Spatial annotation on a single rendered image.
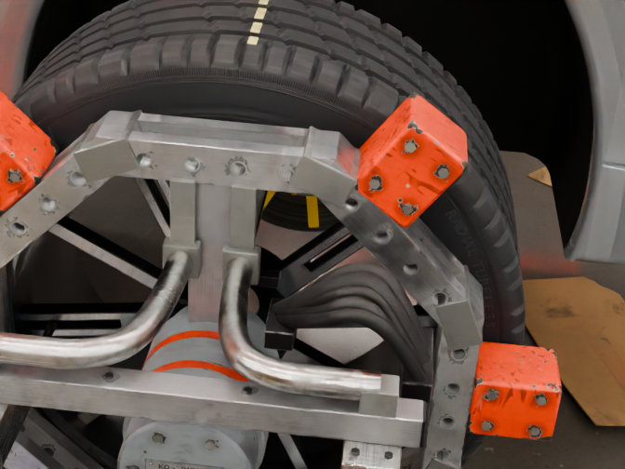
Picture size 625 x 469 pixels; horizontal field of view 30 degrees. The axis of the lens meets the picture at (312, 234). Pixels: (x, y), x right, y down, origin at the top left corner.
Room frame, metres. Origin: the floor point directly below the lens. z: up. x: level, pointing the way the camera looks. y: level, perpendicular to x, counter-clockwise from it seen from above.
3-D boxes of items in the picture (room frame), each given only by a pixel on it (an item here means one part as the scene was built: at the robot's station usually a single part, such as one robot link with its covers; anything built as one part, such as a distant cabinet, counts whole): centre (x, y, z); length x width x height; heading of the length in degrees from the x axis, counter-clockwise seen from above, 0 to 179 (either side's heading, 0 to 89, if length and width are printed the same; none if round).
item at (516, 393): (0.98, -0.22, 0.85); 0.09 x 0.08 x 0.07; 87
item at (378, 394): (0.87, 0.00, 1.03); 0.19 x 0.18 x 0.11; 177
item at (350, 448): (0.78, -0.06, 0.93); 0.09 x 0.05 x 0.05; 177
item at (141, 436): (0.92, 0.10, 0.85); 0.21 x 0.14 x 0.14; 177
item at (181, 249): (0.88, 0.20, 1.03); 0.19 x 0.18 x 0.11; 177
